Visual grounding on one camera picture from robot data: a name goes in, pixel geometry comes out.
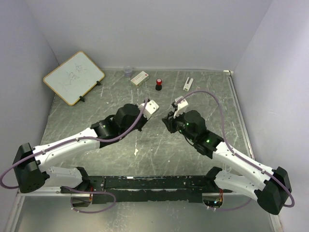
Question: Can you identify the white cardboard box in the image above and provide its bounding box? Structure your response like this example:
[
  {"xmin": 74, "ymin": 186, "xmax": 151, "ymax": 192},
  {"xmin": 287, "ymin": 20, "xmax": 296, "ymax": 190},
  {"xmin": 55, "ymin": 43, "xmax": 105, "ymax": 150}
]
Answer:
[{"xmin": 130, "ymin": 71, "xmax": 149, "ymax": 87}]

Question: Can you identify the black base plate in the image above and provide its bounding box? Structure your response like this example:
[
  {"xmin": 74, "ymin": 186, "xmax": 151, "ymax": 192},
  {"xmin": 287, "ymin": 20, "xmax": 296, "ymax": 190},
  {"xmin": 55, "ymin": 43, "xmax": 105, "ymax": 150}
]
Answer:
[{"xmin": 75, "ymin": 175, "xmax": 220, "ymax": 203}]

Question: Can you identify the white stapler remover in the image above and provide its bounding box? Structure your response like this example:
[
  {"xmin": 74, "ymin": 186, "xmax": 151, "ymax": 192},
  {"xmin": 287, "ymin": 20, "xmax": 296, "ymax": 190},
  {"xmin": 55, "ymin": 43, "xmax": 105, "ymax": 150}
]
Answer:
[{"xmin": 183, "ymin": 77, "xmax": 193, "ymax": 92}]

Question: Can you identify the small clear plastic cup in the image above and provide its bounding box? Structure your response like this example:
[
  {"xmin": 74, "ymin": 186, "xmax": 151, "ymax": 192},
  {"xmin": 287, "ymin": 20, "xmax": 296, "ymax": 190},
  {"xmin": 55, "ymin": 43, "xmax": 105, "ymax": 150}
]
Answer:
[{"xmin": 123, "ymin": 66, "xmax": 133, "ymax": 78}]

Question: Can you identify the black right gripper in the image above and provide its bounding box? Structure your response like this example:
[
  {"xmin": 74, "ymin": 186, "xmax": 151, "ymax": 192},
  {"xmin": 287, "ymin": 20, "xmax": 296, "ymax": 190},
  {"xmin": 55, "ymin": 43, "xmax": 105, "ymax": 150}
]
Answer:
[{"xmin": 162, "ymin": 108, "xmax": 196, "ymax": 143}]

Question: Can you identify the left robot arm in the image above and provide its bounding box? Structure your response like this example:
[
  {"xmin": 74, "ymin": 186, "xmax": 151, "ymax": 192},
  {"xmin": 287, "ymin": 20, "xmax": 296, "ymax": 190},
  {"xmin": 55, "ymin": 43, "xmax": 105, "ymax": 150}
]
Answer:
[{"xmin": 13, "ymin": 103, "xmax": 148, "ymax": 193}]

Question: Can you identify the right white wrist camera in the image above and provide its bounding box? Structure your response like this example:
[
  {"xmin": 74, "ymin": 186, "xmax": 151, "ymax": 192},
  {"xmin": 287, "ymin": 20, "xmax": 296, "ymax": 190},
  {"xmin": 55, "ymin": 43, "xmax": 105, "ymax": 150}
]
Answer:
[{"xmin": 172, "ymin": 96, "xmax": 189, "ymax": 118}]

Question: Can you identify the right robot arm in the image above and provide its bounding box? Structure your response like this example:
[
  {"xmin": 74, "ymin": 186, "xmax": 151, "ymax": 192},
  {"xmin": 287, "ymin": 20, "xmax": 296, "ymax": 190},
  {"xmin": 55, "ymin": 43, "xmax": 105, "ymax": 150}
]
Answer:
[{"xmin": 162, "ymin": 110, "xmax": 292, "ymax": 215}]

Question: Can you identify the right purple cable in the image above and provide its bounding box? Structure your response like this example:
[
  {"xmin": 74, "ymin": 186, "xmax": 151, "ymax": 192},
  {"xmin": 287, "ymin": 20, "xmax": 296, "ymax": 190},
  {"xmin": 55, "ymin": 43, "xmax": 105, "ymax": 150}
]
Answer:
[{"xmin": 177, "ymin": 90, "xmax": 295, "ymax": 211}]

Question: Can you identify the aluminium rail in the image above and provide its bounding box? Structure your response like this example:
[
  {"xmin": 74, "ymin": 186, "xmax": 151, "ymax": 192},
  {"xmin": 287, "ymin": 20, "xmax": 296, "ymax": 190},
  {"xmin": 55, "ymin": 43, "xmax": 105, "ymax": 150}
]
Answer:
[{"xmin": 18, "ymin": 175, "xmax": 273, "ymax": 196}]

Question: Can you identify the white board with wooden frame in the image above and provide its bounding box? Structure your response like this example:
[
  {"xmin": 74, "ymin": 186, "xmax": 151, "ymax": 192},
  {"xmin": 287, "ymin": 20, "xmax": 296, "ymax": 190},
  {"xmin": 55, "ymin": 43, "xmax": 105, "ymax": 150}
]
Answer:
[{"xmin": 43, "ymin": 51, "xmax": 105, "ymax": 106}]

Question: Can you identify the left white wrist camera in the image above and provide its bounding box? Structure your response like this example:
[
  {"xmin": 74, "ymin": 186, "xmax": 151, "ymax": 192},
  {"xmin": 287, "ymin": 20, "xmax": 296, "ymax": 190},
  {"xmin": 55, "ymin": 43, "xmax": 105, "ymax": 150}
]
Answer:
[{"xmin": 138, "ymin": 99, "xmax": 159, "ymax": 120}]

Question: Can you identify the red and black stamp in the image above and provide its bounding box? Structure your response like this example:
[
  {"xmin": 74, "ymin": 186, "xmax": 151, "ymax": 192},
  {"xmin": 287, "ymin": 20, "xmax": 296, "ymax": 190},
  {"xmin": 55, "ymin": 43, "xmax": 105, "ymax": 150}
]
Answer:
[{"xmin": 155, "ymin": 78, "xmax": 162, "ymax": 91}]

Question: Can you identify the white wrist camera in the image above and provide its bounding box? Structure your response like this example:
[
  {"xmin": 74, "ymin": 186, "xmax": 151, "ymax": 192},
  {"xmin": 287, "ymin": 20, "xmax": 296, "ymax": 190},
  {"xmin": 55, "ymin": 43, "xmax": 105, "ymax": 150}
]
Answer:
[
  {"xmin": 172, "ymin": 96, "xmax": 189, "ymax": 118},
  {"xmin": 138, "ymin": 99, "xmax": 159, "ymax": 120}
]

